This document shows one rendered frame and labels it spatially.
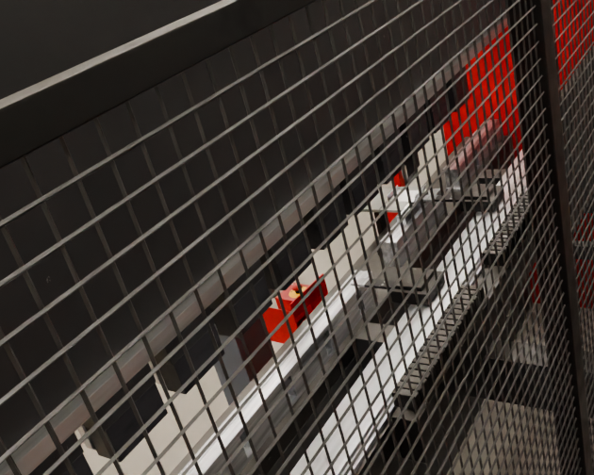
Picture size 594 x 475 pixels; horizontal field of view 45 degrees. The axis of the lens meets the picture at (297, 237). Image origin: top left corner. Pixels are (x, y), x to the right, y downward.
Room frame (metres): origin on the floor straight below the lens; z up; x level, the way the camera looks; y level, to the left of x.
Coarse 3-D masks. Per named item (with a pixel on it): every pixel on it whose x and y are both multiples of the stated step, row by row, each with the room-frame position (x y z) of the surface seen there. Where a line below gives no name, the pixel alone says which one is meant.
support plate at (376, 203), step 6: (384, 192) 2.37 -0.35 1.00; (378, 198) 2.34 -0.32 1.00; (384, 198) 2.32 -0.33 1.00; (372, 204) 2.30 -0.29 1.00; (378, 204) 2.29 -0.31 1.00; (402, 204) 2.24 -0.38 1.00; (366, 210) 2.28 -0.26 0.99; (372, 210) 2.26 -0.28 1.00; (378, 210) 2.25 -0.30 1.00; (390, 210) 2.22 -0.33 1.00; (396, 210) 2.20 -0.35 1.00
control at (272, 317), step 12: (288, 288) 2.27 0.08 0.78; (324, 288) 2.19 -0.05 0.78; (276, 300) 2.23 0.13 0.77; (288, 300) 2.20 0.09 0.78; (300, 300) 2.10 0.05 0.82; (312, 300) 2.14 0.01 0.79; (264, 312) 2.15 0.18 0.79; (276, 312) 2.11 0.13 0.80; (288, 312) 2.07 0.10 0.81; (300, 312) 2.08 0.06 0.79; (276, 324) 2.12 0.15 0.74; (300, 324) 2.14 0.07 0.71; (276, 336) 2.13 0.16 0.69; (288, 336) 2.10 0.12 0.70
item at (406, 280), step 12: (408, 276) 1.70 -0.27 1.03; (420, 276) 1.69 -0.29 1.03; (432, 276) 1.69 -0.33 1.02; (384, 288) 1.74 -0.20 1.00; (396, 288) 1.68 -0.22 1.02; (408, 288) 1.65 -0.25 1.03; (420, 288) 1.63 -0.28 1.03; (396, 300) 1.67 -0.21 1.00; (408, 300) 1.64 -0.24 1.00; (420, 300) 1.62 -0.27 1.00; (432, 300) 1.63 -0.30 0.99
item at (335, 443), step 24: (504, 192) 2.14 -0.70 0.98; (480, 216) 2.02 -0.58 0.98; (456, 240) 1.91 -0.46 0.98; (456, 264) 1.78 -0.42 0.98; (456, 288) 1.66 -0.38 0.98; (408, 312) 1.61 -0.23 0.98; (408, 336) 1.50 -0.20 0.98; (384, 360) 1.44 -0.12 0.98; (408, 360) 1.41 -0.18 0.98; (360, 384) 1.37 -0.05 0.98; (360, 408) 1.29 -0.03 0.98; (384, 408) 1.27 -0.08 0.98; (336, 432) 1.24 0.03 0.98; (384, 432) 1.21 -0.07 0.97; (312, 456) 1.18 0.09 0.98; (360, 456) 1.14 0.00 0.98
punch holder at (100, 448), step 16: (144, 368) 1.20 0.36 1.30; (128, 384) 1.16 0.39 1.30; (144, 384) 1.19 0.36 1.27; (112, 400) 1.13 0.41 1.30; (144, 400) 1.18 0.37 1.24; (160, 400) 1.20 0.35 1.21; (112, 416) 1.12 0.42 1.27; (128, 416) 1.14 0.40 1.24; (144, 416) 1.17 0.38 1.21; (160, 416) 1.19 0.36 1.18; (80, 432) 1.14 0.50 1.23; (96, 432) 1.12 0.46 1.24; (112, 432) 1.11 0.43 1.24; (128, 432) 1.13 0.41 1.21; (96, 448) 1.13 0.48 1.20; (112, 448) 1.10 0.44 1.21; (128, 448) 1.12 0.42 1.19
